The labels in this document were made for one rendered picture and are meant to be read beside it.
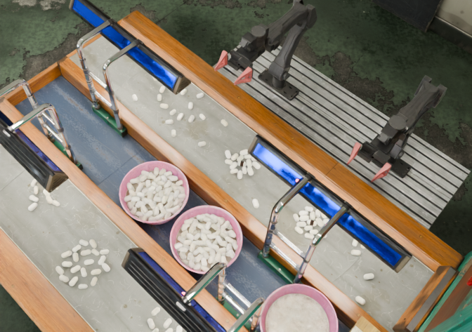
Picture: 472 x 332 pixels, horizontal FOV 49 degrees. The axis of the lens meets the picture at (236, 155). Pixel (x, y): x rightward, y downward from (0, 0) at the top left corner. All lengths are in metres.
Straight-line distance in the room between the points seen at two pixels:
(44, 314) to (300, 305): 0.87
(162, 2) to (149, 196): 2.03
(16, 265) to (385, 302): 1.31
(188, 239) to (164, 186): 0.25
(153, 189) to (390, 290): 0.96
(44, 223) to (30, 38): 1.88
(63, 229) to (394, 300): 1.23
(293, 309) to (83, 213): 0.85
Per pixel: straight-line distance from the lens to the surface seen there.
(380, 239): 1.67
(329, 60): 3.53
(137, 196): 2.06
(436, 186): 2.35
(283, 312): 1.91
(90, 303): 1.94
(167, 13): 3.73
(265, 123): 2.21
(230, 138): 2.18
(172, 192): 2.07
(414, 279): 2.06
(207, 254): 1.95
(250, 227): 1.97
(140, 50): 2.02
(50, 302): 1.95
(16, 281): 2.01
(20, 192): 2.18
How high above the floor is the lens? 2.57
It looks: 59 degrees down
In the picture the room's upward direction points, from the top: 5 degrees clockwise
